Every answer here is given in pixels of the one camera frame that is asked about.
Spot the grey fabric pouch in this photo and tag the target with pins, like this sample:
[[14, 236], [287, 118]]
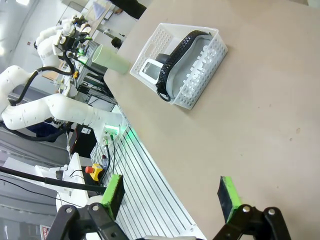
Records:
[[190, 62]]

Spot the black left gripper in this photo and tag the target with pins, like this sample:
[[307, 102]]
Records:
[[70, 43]]

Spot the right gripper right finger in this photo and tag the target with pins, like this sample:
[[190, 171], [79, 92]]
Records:
[[228, 197]]

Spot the white perforated plastic basket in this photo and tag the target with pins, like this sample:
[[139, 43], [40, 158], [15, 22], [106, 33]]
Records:
[[200, 82]]

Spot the pale green plastic cup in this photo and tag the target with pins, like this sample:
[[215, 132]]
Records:
[[110, 60]]

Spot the aluminium slotted base plate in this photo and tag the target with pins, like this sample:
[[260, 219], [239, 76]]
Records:
[[150, 187]]

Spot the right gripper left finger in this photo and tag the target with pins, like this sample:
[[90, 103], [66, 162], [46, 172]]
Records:
[[112, 197]]

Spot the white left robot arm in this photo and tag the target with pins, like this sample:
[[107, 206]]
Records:
[[70, 110]]

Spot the white handheld electronic device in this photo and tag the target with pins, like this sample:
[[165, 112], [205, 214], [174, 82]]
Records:
[[150, 71]]

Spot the black controller box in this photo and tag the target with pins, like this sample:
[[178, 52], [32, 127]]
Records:
[[83, 140]]

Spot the white stand structure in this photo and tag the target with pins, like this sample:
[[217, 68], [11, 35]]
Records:
[[75, 172]]

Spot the grey black zip case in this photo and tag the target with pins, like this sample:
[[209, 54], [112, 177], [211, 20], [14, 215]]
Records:
[[177, 52]]

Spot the yellow red emergency stop button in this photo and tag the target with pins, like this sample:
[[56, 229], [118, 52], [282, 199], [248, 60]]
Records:
[[95, 171]]

